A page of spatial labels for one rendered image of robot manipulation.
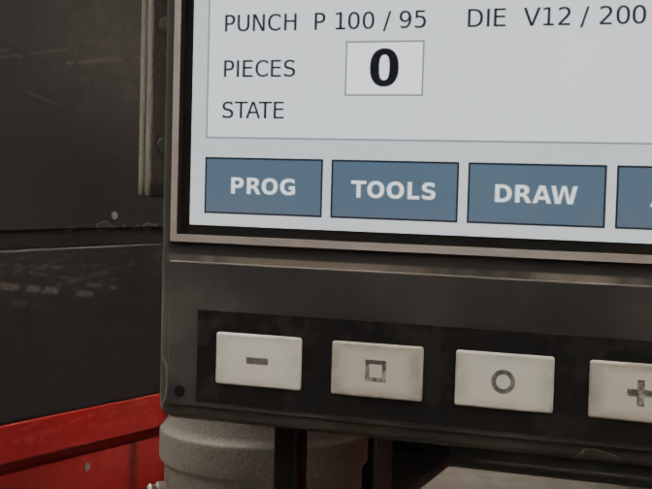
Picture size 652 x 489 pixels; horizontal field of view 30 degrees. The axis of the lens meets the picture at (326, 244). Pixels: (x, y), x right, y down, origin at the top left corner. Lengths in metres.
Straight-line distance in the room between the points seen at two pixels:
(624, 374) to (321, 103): 0.16
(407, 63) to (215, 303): 0.12
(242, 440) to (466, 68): 0.25
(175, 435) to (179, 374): 0.15
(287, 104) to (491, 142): 0.08
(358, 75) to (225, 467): 0.24
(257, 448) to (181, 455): 0.04
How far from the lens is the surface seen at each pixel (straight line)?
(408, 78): 0.47
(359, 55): 0.48
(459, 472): 1.56
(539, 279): 0.46
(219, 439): 0.64
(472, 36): 0.47
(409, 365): 0.47
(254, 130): 0.49
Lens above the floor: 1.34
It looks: 3 degrees down
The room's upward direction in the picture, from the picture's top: 2 degrees clockwise
